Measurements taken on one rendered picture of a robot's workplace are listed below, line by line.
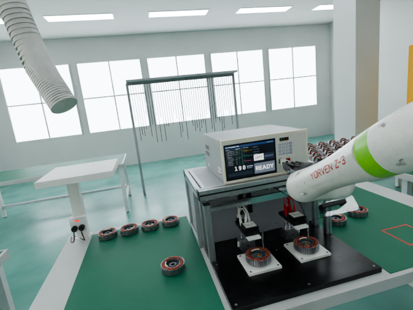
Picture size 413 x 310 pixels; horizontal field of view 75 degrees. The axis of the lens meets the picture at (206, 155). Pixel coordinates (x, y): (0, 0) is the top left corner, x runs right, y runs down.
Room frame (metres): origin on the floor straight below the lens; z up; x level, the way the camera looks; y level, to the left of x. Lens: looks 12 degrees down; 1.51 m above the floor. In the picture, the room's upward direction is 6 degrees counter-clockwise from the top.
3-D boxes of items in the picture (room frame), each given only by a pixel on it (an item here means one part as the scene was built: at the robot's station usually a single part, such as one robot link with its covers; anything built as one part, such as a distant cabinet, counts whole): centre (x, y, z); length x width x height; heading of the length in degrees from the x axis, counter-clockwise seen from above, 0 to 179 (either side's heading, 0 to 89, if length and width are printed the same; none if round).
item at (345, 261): (1.12, -0.29, 0.76); 0.64 x 0.47 x 0.02; 102
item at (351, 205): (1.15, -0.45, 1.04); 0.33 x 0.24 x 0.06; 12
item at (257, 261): (1.08, -0.18, 0.80); 0.11 x 0.11 x 0.04
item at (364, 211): (1.47, -0.85, 0.77); 0.11 x 0.11 x 0.04
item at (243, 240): (1.22, -0.15, 0.80); 0.08 x 0.05 x 0.06; 102
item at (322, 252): (1.13, -0.42, 0.78); 0.15 x 0.15 x 0.01; 12
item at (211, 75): (4.67, 0.27, 0.97); 1.84 x 0.50 x 1.93; 102
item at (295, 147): (1.42, -0.24, 1.22); 0.44 x 0.39 x 0.20; 102
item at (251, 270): (1.08, -0.18, 0.78); 0.15 x 0.15 x 0.01; 12
